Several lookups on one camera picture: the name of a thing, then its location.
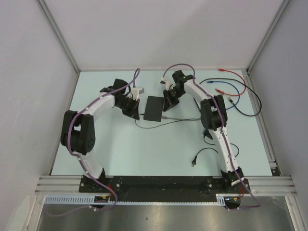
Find grey ethernet cable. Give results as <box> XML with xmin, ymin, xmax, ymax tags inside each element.
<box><xmin>161</xmin><ymin>115</ymin><xmax>202</xmax><ymax>121</ymax></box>

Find red ethernet cable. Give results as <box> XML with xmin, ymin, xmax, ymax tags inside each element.
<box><xmin>215</xmin><ymin>68</ymin><xmax>247</xmax><ymax>96</ymax></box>

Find black power adapter cord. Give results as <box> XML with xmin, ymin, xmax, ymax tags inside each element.
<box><xmin>191</xmin><ymin>134</ymin><xmax>240</xmax><ymax>167</ymax></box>

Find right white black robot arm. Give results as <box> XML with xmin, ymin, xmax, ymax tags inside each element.
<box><xmin>161</xmin><ymin>70</ymin><xmax>244</xmax><ymax>193</ymax></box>

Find black ethernet cable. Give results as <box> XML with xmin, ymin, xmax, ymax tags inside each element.
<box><xmin>192</xmin><ymin>78</ymin><xmax>263</xmax><ymax>118</ymax></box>

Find grey slotted cable duct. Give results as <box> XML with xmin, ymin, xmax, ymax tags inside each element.
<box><xmin>45</xmin><ymin>195</ymin><xmax>225</xmax><ymax>206</ymax></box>

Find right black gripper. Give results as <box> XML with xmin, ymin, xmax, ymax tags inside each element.
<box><xmin>163</xmin><ymin>87</ymin><xmax>186</xmax><ymax>112</ymax></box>

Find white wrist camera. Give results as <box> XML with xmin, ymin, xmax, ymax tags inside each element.
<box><xmin>130</xmin><ymin>87</ymin><xmax>144</xmax><ymax>100</ymax></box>
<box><xmin>160</xmin><ymin>77</ymin><xmax>172</xmax><ymax>90</ymax></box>

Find black power adapter brick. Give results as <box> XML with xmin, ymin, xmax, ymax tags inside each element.
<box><xmin>203</xmin><ymin>130</ymin><xmax>213</xmax><ymax>140</ymax></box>

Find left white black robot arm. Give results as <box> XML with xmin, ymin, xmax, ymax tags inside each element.
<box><xmin>60</xmin><ymin>79</ymin><xmax>144</xmax><ymax>193</ymax></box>

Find blue ethernet cable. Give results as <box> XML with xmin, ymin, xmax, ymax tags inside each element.
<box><xmin>206</xmin><ymin>79</ymin><xmax>242</xmax><ymax>110</ymax></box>

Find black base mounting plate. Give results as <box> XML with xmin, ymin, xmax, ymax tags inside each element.
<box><xmin>79</xmin><ymin>175</ymin><xmax>251</xmax><ymax>203</ymax></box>

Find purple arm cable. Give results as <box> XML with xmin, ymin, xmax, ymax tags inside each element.
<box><xmin>45</xmin><ymin>67</ymin><xmax>141</xmax><ymax>217</ymax></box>
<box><xmin>162</xmin><ymin>64</ymin><xmax>261</xmax><ymax>210</ymax></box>

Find thin black switch cable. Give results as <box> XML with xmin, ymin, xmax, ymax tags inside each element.
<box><xmin>134</xmin><ymin>114</ymin><xmax>202</xmax><ymax>129</ymax></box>

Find aluminium front frame rail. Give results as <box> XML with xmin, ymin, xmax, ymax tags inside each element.
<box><xmin>35</xmin><ymin>176</ymin><xmax>297</xmax><ymax>196</ymax></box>

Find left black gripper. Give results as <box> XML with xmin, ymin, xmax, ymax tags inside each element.
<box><xmin>115</xmin><ymin>96</ymin><xmax>140</xmax><ymax>120</ymax></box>

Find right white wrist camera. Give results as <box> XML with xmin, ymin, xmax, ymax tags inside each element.
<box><xmin>160</xmin><ymin>77</ymin><xmax>172</xmax><ymax>90</ymax></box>

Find black network switch box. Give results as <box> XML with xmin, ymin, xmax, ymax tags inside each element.
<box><xmin>143</xmin><ymin>96</ymin><xmax>164</xmax><ymax>122</ymax></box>

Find right aluminium side rail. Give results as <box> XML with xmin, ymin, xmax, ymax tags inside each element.
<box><xmin>243</xmin><ymin>69</ymin><xmax>281</xmax><ymax>176</ymax></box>

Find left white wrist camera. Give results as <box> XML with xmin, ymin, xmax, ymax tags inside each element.
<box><xmin>130</xmin><ymin>87</ymin><xmax>144</xmax><ymax>100</ymax></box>

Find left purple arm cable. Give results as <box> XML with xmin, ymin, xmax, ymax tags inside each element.
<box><xmin>45</xmin><ymin>67</ymin><xmax>141</xmax><ymax>217</ymax></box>

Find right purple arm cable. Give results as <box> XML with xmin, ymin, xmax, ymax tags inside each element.
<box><xmin>162</xmin><ymin>64</ymin><xmax>261</xmax><ymax>210</ymax></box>

